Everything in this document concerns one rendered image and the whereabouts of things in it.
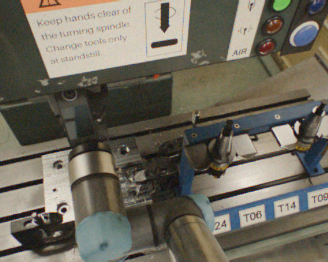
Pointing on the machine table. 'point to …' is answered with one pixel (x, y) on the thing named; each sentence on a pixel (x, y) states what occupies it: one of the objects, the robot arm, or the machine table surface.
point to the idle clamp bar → (171, 149)
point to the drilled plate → (133, 158)
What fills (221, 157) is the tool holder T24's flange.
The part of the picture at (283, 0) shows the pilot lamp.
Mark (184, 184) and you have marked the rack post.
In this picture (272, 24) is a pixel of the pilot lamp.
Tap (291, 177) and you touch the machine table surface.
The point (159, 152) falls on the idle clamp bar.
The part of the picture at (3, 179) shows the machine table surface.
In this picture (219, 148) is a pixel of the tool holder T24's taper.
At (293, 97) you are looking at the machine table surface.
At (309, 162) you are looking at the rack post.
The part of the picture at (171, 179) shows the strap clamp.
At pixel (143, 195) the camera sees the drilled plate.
